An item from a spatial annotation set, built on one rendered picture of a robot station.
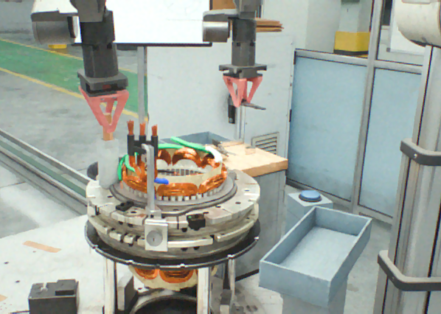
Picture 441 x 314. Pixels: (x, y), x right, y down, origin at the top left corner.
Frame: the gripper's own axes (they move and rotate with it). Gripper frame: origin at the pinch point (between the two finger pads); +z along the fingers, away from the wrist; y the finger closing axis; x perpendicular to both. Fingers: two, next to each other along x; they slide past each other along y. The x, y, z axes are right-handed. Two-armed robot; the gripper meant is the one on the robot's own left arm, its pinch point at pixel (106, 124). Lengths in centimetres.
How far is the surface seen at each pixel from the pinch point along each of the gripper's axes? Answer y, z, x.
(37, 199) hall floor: -262, 139, 8
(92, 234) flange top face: 4.8, 18.5, -5.7
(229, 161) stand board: -11.7, 17.8, 30.6
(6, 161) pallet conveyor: -139, 59, -12
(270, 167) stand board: -6.6, 19.1, 38.6
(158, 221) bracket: 19.6, 10.3, 1.9
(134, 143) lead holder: 13.1, -0.7, 1.0
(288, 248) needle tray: 25.9, 17.6, 22.3
